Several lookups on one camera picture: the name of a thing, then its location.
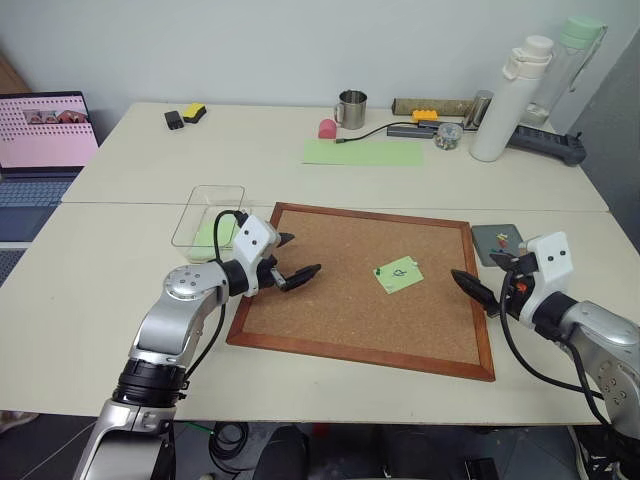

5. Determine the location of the green paper note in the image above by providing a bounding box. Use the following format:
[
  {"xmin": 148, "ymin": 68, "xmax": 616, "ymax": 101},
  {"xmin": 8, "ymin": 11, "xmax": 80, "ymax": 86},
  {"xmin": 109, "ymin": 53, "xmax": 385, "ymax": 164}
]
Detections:
[{"xmin": 372, "ymin": 255, "xmax": 424, "ymax": 297}]

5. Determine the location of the open laptop with pink screen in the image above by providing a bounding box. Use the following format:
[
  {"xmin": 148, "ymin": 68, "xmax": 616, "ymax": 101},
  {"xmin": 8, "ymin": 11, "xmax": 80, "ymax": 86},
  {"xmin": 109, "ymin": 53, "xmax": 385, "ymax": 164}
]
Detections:
[{"xmin": 0, "ymin": 90, "xmax": 100, "ymax": 244}]

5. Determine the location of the clear bottle with green lid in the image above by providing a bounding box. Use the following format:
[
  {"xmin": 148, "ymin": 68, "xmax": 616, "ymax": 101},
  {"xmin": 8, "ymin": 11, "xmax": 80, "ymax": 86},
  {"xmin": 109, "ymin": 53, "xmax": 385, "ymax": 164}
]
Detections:
[{"xmin": 521, "ymin": 15, "xmax": 609, "ymax": 129}]

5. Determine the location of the coiled black floor cable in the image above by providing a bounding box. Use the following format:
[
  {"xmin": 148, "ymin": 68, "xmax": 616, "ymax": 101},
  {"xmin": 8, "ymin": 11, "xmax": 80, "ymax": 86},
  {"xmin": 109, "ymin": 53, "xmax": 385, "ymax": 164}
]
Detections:
[{"xmin": 207, "ymin": 421, "xmax": 252, "ymax": 472}]

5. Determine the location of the dark rounded shape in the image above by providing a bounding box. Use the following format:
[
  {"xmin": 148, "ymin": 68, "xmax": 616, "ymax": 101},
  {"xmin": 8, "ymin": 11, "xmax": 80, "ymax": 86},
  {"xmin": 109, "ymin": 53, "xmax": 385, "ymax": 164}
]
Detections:
[{"xmin": 257, "ymin": 424, "xmax": 314, "ymax": 480}]

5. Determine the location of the shiny steel tumbler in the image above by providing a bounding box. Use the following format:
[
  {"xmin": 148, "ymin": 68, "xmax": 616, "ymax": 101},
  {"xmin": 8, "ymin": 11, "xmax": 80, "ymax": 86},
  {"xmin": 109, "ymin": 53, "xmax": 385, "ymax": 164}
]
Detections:
[{"xmin": 464, "ymin": 89, "xmax": 496, "ymax": 133}]

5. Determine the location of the white insulated bottle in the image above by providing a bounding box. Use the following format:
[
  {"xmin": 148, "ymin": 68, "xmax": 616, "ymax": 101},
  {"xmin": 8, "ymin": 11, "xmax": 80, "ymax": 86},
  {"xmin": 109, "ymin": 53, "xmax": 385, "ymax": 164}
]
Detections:
[{"xmin": 469, "ymin": 34, "xmax": 555, "ymax": 163}]

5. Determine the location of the grey usb hub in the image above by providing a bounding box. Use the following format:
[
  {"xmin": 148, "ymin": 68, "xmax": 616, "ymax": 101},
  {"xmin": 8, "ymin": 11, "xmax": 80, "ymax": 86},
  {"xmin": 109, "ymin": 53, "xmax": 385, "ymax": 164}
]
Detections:
[{"xmin": 386, "ymin": 121, "xmax": 442, "ymax": 140}]

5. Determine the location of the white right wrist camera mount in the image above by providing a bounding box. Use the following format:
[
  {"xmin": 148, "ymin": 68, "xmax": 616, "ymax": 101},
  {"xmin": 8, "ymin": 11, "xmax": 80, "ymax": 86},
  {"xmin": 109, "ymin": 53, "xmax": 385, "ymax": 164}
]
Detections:
[{"xmin": 518, "ymin": 230, "xmax": 574, "ymax": 327}]

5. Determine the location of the stainless steel mug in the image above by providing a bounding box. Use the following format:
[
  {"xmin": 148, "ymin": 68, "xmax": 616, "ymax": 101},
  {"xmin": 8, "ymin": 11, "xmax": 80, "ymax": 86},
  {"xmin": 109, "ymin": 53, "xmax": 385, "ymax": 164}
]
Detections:
[{"xmin": 333, "ymin": 89, "xmax": 369, "ymax": 130}]

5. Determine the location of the grey square tray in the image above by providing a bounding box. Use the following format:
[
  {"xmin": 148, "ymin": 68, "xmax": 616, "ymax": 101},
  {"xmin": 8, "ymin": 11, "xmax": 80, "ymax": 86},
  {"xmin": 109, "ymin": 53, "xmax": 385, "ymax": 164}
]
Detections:
[{"xmin": 470, "ymin": 223, "xmax": 524, "ymax": 269}]

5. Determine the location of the dark grey power strip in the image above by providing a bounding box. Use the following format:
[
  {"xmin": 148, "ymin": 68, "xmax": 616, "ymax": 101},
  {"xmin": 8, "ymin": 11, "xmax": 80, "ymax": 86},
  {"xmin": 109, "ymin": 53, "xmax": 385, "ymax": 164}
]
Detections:
[{"xmin": 506, "ymin": 124, "xmax": 588, "ymax": 167}]

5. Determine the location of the small glass jar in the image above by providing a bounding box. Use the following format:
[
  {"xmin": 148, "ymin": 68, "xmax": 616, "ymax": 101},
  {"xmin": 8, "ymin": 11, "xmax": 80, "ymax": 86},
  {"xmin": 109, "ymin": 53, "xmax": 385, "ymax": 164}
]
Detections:
[{"xmin": 433, "ymin": 121, "xmax": 464, "ymax": 151}]

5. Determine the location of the black usb cable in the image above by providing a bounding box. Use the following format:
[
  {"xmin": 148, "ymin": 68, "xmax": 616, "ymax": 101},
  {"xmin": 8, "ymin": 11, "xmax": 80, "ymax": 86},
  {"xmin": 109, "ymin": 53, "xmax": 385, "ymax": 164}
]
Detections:
[{"xmin": 334, "ymin": 123, "xmax": 397, "ymax": 147}]

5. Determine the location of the yellow and black eraser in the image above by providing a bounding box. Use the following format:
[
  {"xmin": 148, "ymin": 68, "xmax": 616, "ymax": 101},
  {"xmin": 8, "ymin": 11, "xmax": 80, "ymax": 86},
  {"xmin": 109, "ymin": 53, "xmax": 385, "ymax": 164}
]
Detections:
[{"xmin": 181, "ymin": 102, "xmax": 209, "ymax": 125}]

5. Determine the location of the wood-framed cork board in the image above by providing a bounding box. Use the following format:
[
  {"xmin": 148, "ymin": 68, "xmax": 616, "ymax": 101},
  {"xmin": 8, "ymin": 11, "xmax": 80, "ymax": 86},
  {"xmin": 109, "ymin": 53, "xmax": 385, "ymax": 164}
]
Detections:
[{"xmin": 225, "ymin": 201, "xmax": 497, "ymax": 383}]

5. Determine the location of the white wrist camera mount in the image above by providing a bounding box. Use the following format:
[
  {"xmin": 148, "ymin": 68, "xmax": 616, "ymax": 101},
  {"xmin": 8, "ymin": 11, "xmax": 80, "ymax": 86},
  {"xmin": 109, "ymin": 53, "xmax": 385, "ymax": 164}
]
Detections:
[
  {"xmin": 232, "ymin": 215, "xmax": 279, "ymax": 297},
  {"xmin": 518, "ymin": 230, "xmax": 574, "ymax": 327}
]

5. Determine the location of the clear plastic container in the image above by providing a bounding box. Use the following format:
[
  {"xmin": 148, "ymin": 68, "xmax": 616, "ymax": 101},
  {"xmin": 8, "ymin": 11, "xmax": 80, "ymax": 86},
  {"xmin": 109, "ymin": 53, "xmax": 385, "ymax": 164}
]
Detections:
[{"xmin": 170, "ymin": 184, "xmax": 248, "ymax": 264}]

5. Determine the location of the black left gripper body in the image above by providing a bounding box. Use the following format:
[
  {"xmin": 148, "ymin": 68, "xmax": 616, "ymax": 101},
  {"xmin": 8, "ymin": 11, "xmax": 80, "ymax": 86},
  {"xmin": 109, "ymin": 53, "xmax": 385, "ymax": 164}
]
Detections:
[{"xmin": 255, "ymin": 230, "xmax": 284, "ymax": 291}]

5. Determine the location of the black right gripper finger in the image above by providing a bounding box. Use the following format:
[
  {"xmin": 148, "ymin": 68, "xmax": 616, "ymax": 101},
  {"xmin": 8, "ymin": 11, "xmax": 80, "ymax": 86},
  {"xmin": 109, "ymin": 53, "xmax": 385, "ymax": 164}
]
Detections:
[
  {"xmin": 489, "ymin": 252, "xmax": 522, "ymax": 273},
  {"xmin": 450, "ymin": 269, "xmax": 502, "ymax": 319}
]

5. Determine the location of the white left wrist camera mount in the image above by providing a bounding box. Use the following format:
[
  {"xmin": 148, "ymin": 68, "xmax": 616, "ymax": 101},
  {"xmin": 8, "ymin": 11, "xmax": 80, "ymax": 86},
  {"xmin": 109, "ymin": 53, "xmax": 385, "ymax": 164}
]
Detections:
[{"xmin": 232, "ymin": 215, "xmax": 279, "ymax": 297}]

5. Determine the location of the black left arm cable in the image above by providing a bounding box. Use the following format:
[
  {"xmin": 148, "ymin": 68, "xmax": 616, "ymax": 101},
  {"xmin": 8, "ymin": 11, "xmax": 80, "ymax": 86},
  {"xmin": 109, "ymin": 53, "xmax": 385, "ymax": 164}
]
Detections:
[{"xmin": 185, "ymin": 209, "xmax": 249, "ymax": 386}]

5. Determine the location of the black and white shoe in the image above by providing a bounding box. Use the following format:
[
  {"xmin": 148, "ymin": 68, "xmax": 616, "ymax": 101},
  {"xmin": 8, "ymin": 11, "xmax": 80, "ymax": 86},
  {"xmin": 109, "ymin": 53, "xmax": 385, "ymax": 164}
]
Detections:
[{"xmin": 566, "ymin": 424, "xmax": 629, "ymax": 480}]

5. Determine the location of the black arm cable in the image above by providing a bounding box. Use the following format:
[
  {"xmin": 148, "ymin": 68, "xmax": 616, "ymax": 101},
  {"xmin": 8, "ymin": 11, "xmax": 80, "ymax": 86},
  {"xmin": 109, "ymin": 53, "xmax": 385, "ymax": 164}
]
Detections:
[
  {"xmin": 185, "ymin": 209, "xmax": 249, "ymax": 386},
  {"xmin": 498, "ymin": 269, "xmax": 614, "ymax": 429}
]

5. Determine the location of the long green paper sheet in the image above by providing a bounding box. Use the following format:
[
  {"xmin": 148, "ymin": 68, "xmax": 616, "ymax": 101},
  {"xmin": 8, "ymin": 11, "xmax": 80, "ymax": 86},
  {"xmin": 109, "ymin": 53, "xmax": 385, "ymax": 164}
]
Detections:
[{"xmin": 301, "ymin": 139, "xmax": 426, "ymax": 168}]

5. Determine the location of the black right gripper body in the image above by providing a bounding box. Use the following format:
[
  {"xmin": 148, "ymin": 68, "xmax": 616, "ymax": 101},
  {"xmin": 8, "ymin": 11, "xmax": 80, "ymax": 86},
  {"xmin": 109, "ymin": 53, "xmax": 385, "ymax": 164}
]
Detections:
[{"xmin": 498, "ymin": 252, "xmax": 539, "ymax": 321}]

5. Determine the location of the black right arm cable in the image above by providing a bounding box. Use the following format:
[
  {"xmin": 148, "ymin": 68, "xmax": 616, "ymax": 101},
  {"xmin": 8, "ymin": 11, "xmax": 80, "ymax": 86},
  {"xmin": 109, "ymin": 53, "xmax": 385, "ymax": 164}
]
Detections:
[{"xmin": 498, "ymin": 269, "xmax": 614, "ymax": 429}]

